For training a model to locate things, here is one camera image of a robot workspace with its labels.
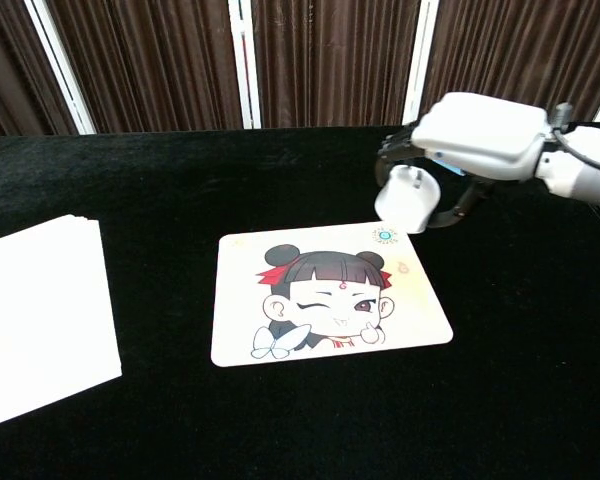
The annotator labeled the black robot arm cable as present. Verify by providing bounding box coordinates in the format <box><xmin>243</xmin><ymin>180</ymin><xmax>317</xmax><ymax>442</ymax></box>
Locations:
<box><xmin>550</xmin><ymin>102</ymin><xmax>600</xmax><ymax>177</ymax></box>

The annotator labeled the white computer mouse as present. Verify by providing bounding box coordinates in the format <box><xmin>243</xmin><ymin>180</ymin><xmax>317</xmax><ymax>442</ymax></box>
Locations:
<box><xmin>374</xmin><ymin>164</ymin><xmax>441</xmax><ymax>235</ymax></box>

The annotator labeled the brown curtain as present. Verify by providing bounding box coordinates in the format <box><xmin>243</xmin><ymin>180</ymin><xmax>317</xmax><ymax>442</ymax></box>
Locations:
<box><xmin>0</xmin><ymin>0</ymin><xmax>600</xmax><ymax>144</ymax></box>

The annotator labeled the white paper stack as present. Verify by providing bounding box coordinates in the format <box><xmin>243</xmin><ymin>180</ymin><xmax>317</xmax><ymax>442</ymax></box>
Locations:
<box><xmin>0</xmin><ymin>214</ymin><xmax>124</xmax><ymax>431</ymax></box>

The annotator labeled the black table cloth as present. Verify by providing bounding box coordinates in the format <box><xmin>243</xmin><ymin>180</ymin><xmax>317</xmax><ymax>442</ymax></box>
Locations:
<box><xmin>0</xmin><ymin>122</ymin><xmax>600</xmax><ymax>480</ymax></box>

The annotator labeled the cartoon girl mouse pad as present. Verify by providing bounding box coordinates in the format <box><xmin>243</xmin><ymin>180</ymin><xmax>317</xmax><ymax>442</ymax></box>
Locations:
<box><xmin>210</xmin><ymin>221</ymin><xmax>455</xmax><ymax>368</ymax></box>

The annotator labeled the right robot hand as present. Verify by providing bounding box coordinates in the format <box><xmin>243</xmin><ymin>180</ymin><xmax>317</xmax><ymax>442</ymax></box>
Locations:
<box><xmin>374</xmin><ymin>91</ymin><xmax>552</xmax><ymax>230</ymax></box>

